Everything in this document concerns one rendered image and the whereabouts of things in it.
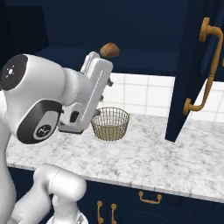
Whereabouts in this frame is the tan wire basket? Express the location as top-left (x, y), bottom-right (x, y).
top-left (90, 106), bottom-right (131, 143)

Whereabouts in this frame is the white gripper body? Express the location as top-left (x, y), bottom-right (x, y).
top-left (80, 51), bottom-right (115, 133)

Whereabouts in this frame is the gold curved door handle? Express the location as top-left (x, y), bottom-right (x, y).
top-left (182, 17), bottom-right (224, 116)

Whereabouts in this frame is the navy wall cabinet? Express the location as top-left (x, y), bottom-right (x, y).
top-left (5, 0), bottom-right (191, 77)

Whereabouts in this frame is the brown bread loaf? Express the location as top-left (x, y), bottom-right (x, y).
top-left (100, 42), bottom-right (121, 60)

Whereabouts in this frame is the gold base cabinet door handle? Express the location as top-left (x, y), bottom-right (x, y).
top-left (110, 203), bottom-right (118, 224)
top-left (96, 199), bottom-right (105, 224)

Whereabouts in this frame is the navy drawer front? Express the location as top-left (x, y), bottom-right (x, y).
top-left (130, 186), bottom-right (202, 224)

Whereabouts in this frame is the navy base cabinet door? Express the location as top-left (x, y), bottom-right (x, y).
top-left (78, 178), bottom-right (108, 224)
top-left (106, 183), bottom-right (133, 224)

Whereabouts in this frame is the gold drawer handle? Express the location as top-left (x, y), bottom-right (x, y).
top-left (137, 190), bottom-right (163, 205)

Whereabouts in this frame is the navy wall cabinet door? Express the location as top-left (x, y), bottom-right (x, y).
top-left (199, 0), bottom-right (224, 83)
top-left (164, 0), bottom-right (215, 144)

